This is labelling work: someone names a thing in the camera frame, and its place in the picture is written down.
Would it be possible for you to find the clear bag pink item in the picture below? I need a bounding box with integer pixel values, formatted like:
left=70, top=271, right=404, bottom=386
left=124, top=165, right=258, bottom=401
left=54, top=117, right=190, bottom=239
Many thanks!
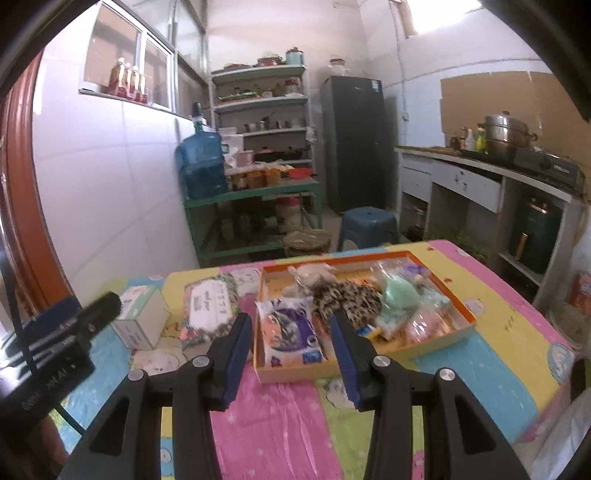
left=405, top=310, right=452, bottom=344

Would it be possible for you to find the leopard print cloth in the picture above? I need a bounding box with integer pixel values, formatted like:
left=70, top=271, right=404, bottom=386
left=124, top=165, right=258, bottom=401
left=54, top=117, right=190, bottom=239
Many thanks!
left=312, top=280, right=382, bottom=330

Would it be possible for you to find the mint green item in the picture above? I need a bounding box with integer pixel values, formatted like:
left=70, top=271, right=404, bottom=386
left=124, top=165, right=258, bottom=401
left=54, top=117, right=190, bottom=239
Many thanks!
left=376, top=273, right=421, bottom=339

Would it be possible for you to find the purple cartoon wipes pack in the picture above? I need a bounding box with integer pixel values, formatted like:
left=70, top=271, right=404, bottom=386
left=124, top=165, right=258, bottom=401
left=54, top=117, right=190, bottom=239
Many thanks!
left=256, top=296, right=325, bottom=368

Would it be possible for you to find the purple plush toy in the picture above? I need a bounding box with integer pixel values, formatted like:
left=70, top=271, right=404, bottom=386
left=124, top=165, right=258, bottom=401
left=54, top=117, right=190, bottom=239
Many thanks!
left=400, top=263, right=431, bottom=287

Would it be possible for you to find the pink plush bunny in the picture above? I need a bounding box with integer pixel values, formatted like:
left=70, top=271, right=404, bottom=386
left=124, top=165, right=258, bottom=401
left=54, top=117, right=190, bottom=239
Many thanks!
left=283, top=263, right=337, bottom=298

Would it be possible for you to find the grey green tissue pack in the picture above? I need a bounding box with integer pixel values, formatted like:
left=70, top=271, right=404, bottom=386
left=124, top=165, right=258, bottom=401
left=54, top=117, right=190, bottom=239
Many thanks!
left=421, top=287, right=452, bottom=313

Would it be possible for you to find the orange gold shallow box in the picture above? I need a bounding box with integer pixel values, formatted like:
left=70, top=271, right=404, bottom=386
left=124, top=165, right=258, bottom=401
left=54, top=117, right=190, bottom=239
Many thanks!
left=253, top=250, right=477, bottom=384

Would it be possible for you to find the green white tissue box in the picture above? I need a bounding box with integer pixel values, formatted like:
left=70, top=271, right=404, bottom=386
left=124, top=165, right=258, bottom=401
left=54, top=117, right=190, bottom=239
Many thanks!
left=111, top=285, right=170, bottom=351

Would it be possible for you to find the woven round stool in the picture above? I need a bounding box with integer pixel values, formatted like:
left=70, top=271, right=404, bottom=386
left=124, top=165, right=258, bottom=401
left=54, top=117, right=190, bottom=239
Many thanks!
left=283, top=229, right=332, bottom=257

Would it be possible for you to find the blue plastic stool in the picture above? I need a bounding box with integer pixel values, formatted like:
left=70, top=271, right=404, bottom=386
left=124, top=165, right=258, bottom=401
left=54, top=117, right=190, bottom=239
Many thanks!
left=337, top=206, right=400, bottom=251

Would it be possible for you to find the floral tissue pack large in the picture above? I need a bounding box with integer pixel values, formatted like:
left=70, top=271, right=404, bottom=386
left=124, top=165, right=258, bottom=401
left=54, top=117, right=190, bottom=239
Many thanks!
left=179, top=274, right=239, bottom=359

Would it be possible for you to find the green metal shelf table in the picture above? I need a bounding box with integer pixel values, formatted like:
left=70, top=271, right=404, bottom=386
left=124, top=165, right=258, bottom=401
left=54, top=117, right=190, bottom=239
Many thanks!
left=183, top=179, right=324, bottom=267

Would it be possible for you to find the dark green air fryer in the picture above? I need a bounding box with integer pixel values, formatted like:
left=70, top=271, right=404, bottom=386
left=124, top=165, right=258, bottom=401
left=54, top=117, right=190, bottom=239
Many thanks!
left=509, top=196, right=562, bottom=275

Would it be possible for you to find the grey kitchen counter cabinet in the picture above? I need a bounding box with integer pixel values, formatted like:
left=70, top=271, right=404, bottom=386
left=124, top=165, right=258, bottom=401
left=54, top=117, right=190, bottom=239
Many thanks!
left=394, top=147, right=588, bottom=311

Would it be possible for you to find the red bowl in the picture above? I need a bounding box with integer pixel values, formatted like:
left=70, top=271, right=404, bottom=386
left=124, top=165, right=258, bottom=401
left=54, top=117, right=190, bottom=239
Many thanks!
left=287, top=167, right=314, bottom=180

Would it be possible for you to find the blue water jug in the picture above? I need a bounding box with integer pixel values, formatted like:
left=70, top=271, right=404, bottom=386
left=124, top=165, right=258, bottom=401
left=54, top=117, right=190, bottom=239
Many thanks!
left=175, top=102, right=228, bottom=200

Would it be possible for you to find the black refrigerator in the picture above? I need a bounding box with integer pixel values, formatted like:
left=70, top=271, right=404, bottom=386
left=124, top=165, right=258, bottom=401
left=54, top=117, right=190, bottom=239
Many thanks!
left=322, top=76, right=391, bottom=214

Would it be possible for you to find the gas stove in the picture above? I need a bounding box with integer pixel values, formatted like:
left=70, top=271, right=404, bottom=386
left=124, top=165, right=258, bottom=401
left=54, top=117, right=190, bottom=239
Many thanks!
left=513, top=148, right=585, bottom=190

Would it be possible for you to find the steel steamer pot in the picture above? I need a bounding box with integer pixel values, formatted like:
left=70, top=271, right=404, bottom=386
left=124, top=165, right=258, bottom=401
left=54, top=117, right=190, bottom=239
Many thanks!
left=484, top=111, right=538, bottom=157

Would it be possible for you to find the white storage shelf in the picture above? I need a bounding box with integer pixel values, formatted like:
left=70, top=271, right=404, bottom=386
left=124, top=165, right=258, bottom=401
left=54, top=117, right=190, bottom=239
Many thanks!
left=209, top=63, right=317, bottom=169

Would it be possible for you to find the brown wooden door frame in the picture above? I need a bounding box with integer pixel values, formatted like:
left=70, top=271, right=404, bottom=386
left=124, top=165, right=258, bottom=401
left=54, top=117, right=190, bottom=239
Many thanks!
left=1, top=55, right=71, bottom=314

